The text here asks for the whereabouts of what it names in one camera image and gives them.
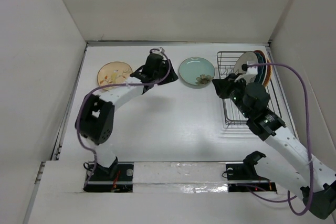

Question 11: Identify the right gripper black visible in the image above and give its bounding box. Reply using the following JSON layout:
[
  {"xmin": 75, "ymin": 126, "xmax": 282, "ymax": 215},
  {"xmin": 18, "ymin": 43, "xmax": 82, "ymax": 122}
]
[{"xmin": 213, "ymin": 73, "xmax": 251, "ymax": 119}]

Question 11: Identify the light blue flower plate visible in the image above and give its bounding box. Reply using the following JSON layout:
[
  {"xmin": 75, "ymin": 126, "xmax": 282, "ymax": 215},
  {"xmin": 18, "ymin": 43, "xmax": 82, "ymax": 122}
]
[{"xmin": 178, "ymin": 57, "xmax": 215, "ymax": 87}]

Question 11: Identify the grey tree pattern plate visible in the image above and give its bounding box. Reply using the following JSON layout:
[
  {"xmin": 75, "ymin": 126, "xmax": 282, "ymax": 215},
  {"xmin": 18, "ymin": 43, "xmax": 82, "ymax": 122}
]
[{"xmin": 233, "ymin": 51, "xmax": 258, "ymax": 83}]

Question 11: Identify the dark teal scalloped plate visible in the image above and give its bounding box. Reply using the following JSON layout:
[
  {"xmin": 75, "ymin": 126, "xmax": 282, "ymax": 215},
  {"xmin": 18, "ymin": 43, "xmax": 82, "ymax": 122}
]
[{"xmin": 254, "ymin": 50, "xmax": 265, "ymax": 84}]

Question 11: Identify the orange woven plate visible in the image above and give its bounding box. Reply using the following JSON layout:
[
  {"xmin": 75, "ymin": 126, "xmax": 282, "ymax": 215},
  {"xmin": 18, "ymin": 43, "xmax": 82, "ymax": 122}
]
[{"xmin": 265, "ymin": 66, "xmax": 272, "ymax": 87}]

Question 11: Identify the beige bird plate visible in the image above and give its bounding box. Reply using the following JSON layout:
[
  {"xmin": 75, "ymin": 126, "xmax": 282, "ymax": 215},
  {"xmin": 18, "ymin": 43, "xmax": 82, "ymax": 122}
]
[{"xmin": 97, "ymin": 61, "xmax": 133, "ymax": 87}]

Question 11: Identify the white blue pattern plate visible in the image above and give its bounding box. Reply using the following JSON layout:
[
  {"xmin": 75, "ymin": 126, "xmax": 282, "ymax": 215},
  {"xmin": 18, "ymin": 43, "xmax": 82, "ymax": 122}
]
[{"xmin": 261, "ymin": 56, "xmax": 269, "ymax": 86}]

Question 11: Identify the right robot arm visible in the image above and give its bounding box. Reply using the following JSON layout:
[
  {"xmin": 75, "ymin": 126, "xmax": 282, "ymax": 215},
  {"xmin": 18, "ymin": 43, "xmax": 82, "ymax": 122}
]
[{"xmin": 212, "ymin": 74, "xmax": 335, "ymax": 219}]

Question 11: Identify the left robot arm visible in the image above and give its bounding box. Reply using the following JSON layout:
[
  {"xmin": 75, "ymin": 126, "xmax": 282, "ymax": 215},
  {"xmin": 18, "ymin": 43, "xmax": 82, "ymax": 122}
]
[{"xmin": 75, "ymin": 48, "xmax": 178, "ymax": 180}]

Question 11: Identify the black wire dish rack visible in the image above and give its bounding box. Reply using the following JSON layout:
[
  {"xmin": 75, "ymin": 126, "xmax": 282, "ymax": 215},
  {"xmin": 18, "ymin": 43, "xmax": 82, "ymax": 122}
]
[{"xmin": 217, "ymin": 51, "xmax": 282, "ymax": 128}]

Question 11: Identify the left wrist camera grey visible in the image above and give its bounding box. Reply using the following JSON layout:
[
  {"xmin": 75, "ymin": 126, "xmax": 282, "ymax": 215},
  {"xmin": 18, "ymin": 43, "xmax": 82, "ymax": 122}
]
[{"xmin": 154, "ymin": 47, "xmax": 165, "ymax": 54}]

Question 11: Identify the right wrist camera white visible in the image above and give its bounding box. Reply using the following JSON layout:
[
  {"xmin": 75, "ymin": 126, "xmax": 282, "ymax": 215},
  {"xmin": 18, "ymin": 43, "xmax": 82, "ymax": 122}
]
[{"xmin": 234, "ymin": 64, "xmax": 258, "ymax": 83}]

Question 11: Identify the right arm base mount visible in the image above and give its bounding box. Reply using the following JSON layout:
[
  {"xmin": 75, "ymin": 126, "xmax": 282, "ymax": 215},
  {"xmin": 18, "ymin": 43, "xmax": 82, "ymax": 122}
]
[{"xmin": 222, "ymin": 151, "xmax": 277, "ymax": 193}]

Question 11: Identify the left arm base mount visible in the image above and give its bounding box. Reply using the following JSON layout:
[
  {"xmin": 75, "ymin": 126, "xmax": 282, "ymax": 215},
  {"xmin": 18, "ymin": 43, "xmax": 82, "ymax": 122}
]
[{"xmin": 83, "ymin": 162, "xmax": 134, "ymax": 193}]

